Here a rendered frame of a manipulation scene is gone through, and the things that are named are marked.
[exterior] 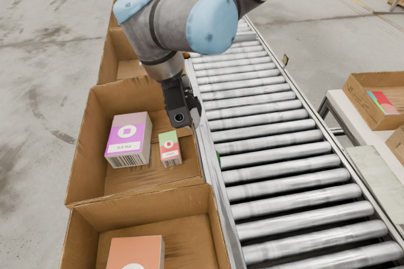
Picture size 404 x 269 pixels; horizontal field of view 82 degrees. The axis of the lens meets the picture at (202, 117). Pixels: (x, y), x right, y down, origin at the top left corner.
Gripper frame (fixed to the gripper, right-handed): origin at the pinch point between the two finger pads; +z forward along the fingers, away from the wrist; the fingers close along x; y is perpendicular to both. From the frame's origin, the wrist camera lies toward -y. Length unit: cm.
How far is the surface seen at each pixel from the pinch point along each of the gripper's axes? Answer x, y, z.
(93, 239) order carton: 28.9, -22.5, 1.8
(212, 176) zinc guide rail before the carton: -0.8, -9.6, 12.8
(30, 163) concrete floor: 138, 73, 68
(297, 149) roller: -33.7, 3.5, 36.2
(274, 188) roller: -18.9, -10.4, 32.8
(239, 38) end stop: -36, 92, 36
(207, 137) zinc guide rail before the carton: -2.2, 5.2, 13.2
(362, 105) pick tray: -70, 18, 42
